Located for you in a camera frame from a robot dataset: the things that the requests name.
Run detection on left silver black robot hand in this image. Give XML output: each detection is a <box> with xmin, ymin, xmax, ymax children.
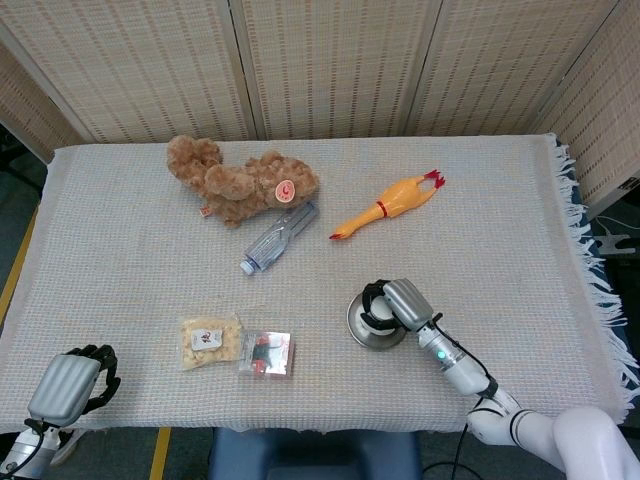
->
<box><xmin>25</xmin><ymin>343</ymin><xmax>122</xmax><ymax>427</ymax></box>

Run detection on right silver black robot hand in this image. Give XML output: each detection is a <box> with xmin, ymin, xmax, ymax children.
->
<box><xmin>360</xmin><ymin>277</ymin><xmax>435</xmax><ymax>337</ymax></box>

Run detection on white paper cup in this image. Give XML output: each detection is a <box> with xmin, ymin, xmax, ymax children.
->
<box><xmin>367</xmin><ymin>294</ymin><xmax>399</xmax><ymax>329</ymax></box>

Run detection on round stainless steel plate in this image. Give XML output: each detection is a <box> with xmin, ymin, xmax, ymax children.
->
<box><xmin>346</xmin><ymin>289</ymin><xmax>406</xmax><ymax>351</ymax></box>

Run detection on yellow rubber chicken toy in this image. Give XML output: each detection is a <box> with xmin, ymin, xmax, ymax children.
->
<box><xmin>328</xmin><ymin>169</ymin><xmax>448</xmax><ymax>242</ymax></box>

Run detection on clear plastic water bottle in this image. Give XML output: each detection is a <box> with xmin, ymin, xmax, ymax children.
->
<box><xmin>239</xmin><ymin>201</ymin><xmax>321</xmax><ymax>275</ymax></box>

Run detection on beige woven fringed tablecloth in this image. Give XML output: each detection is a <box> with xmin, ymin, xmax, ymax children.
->
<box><xmin>0</xmin><ymin>132</ymin><xmax>640</xmax><ymax>441</ymax></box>

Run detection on clear bag of yellow snacks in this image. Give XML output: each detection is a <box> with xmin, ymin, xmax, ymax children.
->
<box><xmin>178</xmin><ymin>312</ymin><xmax>245</xmax><ymax>372</ymax></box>

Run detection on clear bag of red-black parts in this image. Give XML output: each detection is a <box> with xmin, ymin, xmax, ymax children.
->
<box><xmin>235</xmin><ymin>329</ymin><xmax>297</xmax><ymax>380</ymax></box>

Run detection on brown plush teddy bear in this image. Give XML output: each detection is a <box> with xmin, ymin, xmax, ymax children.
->
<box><xmin>166</xmin><ymin>134</ymin><xmax>321</xmax><ymax>230</ymax></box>

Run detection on white metal stand foot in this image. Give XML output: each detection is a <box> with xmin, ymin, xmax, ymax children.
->
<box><xmin>597</xmin><ymin>219</ymin><xmax>640</xmax><ymax>259</ymax></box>

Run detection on woven folding screen panel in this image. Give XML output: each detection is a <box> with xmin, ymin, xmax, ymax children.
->
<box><xmin>0</xmin><ymin>37</ymin><xmax>96</xmax><ymax>166</ymax></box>
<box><xmin>532</xmin><ymin>0</ymin><xmax>640</xmax><ymax>221</ymax></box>
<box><xmin>0</xmin><ymin>0</ymin><xmax>264</xmax><ymax>146</ymax></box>
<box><xmin>227</xmin><ymin>0</ymin><xmax>446</xmax><ymax>142</ymax></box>
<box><xmin>404</xmin><ymin>0</ymin><xmax>624</xmax><ymax>139</ymax></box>

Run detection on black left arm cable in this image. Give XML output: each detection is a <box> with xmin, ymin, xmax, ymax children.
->
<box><xmin>0</xmin><ymin>419</ymin><xmax>56</xmax><ymax>476</ymax></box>

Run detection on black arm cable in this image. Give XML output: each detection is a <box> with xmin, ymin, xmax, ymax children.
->
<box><xmin>0</xmin><ymin>419</ymin><xmax>56</xmax><ymax>476</ymax></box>
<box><xmin>432</xmin><ymin>312</ymin><xmax>501</xmax><ymax>480</ymax></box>

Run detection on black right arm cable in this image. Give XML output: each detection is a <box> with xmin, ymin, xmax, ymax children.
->
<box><xmin>432</xmin><ymin>312</ymin><xmax>501</xmax><ymax>480</ymax></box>

